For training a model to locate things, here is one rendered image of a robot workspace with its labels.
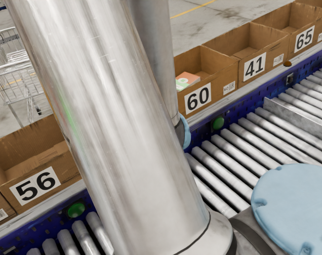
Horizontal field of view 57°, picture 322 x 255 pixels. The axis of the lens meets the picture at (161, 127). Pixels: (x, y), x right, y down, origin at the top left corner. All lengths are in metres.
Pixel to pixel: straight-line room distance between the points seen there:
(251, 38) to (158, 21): 1.54
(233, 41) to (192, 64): 0.32
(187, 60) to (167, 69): 1.17
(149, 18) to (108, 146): 0.27
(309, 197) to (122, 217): 0.22
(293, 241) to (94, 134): 0.23
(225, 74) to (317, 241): 1.21
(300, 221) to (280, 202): 0.03
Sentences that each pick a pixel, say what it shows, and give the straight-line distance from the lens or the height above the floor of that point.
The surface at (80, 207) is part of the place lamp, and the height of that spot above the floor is 0.82.
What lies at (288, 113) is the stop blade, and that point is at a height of 0.79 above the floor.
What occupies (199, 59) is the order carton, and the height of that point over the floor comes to 0.97.
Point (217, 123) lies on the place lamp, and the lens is 1.49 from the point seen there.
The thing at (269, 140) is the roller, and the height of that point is 0.74.
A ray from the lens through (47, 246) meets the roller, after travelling 1.34.
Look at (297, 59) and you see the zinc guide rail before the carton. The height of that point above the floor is 0.89.
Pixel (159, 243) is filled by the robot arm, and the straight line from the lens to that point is 0.29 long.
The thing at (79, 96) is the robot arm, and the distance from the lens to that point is 0.27.
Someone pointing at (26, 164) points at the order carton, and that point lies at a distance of 1.49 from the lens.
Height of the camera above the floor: 1.79
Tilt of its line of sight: 40 degrees down
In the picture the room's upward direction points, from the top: 11 degrees counter-clockwise
